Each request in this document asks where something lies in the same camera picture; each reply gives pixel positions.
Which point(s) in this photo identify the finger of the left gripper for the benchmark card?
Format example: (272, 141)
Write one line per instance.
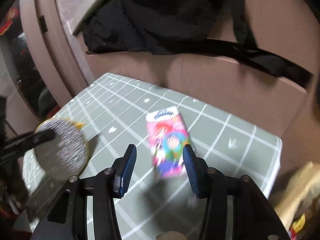
(24, 142)

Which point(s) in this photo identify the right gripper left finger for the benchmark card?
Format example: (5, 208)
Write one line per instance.
(123, 170)

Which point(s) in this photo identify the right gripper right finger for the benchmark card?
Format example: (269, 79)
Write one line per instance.
(196, 169)

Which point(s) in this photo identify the round silver foil lid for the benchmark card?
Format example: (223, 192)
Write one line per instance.
(65, 155)

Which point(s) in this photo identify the pink colourful carton box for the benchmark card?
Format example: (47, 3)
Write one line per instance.
(167, 138)

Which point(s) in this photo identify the yellow plastic trash bag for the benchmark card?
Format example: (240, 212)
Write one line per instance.
(291, 189)

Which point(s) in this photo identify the black cloth on counter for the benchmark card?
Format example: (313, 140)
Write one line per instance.
(169, 27)

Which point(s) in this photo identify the cardboard cabinet front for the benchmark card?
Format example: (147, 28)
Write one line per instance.
(285, 27)

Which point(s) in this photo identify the beige door frame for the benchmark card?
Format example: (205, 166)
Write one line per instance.
(55, 52)

